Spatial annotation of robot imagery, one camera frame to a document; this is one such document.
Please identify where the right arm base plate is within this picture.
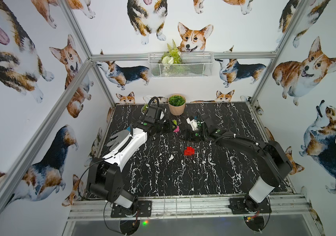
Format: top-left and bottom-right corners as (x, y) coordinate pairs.
(228, 195), (272, 214)

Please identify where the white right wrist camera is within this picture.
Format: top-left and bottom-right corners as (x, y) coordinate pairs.
(186, 118), (198, 131)

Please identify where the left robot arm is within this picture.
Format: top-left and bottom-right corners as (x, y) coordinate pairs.
(86, 105), (176, 214)

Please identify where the grey work glove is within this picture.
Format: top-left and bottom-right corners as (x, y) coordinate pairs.
(106, 127), (133, 152)

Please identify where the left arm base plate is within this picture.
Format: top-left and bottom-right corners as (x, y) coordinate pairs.
(111, 200), (152, 218)

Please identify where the beige plant pot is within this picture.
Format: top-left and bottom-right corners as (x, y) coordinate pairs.
(168, 94), (186, 116)

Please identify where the red lego brick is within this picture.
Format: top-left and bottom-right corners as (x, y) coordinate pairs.
(184, 147), (195, 156)

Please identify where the green fern plant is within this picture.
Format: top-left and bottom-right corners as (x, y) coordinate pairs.
(160, 40), (182, 75)

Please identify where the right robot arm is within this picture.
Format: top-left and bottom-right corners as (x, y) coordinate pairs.
(185, 115), (293, 212)

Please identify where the white wire basket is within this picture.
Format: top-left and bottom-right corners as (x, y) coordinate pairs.
(148, 52), (215, 78)

